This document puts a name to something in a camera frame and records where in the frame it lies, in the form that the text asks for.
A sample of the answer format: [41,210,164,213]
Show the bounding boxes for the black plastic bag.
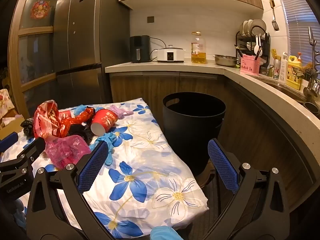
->
[69,124,94,144]

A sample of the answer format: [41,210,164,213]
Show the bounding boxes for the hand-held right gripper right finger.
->
[207,139,292,240]

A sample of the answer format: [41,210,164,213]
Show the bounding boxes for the steel cup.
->
[304,101,320,114]

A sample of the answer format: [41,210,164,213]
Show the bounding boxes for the person's left hand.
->
[11,199,28,230]

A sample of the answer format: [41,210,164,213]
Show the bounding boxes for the pink utensil holder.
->
[240,54,261,75]

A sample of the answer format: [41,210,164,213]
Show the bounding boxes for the black dish rack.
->
[235,29,271,68]

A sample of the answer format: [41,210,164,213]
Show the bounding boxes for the wooden base cabinet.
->
[110,72,315,210]

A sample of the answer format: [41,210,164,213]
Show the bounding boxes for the black power cable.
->
[149,37,167,62]

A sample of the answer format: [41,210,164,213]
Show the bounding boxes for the black air fryer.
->
[129,35,151,63]

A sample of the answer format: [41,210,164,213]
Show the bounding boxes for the purple rubber glove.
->
[109,105,134,119]

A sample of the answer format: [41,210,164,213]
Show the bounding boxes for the small black bag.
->
[20,119,35,137]

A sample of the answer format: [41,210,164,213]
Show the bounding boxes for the person's right hand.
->
[150,226,182,240]

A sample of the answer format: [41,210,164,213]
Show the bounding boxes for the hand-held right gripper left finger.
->
[26,141,115,240]

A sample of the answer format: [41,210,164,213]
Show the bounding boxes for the white electric cooker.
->
[157,45,185,63]

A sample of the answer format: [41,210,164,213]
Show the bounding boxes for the steel faucet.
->
[303,26,320,98]

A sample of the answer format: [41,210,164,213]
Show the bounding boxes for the white pump bottle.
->
[278,52,288,83]

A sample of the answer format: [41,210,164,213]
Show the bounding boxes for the white rice spoon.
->
[254,34,263,57]

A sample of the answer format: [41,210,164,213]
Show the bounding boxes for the blue floral blanket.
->
[0,97,209,240]

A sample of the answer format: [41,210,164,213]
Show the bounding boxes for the cardboard box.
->
[0,116,25,140]

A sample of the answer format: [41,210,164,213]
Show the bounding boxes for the black trash bin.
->
[162,92,227,177]

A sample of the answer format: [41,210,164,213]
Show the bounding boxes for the wire sink caddy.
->
[300,62,320,80]

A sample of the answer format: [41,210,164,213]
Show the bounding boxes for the white window blinds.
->
[274,0,320,60]

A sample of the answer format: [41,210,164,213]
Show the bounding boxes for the red paper decoration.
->
[30,0,52,20]

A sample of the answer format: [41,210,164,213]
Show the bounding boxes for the slotted metal spatula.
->
[269,0,280,31]

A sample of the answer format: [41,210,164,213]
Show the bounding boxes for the dark rimmed white bowl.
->
[251,19,267,36]

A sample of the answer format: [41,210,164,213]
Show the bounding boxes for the row of white plates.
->
[239,20,254,34]

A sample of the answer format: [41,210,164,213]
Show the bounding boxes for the steel sink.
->
[257,76,308,103]

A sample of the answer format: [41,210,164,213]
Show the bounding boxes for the steel basin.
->
[214,54,240,67]

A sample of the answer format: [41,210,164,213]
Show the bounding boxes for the red foil wrapper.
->
[59,107,95,138]

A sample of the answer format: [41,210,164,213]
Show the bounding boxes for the red floral cloth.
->
[0,89,15,117]

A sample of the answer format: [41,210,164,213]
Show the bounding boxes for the wooden glass door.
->
[9,0,75,119]

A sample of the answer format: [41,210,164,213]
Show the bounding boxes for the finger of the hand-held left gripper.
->
[0,138,46,173]
[0,132,19,152]

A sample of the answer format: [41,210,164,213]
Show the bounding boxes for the steel refrigerator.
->
[54,0,133,105]

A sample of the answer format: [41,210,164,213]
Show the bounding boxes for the pink plastic bag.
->
[45,134,92,169]

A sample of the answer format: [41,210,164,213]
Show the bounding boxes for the yellow detergent bottle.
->
[286,52,302,90]

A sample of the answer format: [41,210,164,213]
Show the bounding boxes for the red plastic bag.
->
[34,100,62,138]

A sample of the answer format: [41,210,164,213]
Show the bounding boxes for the beer can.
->
[272,59,282,80]

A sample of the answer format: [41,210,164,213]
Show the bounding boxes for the cooking oil bottle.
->
[191,32,207,64]

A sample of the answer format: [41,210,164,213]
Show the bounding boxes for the red paper cup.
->
[90,109,118,135]

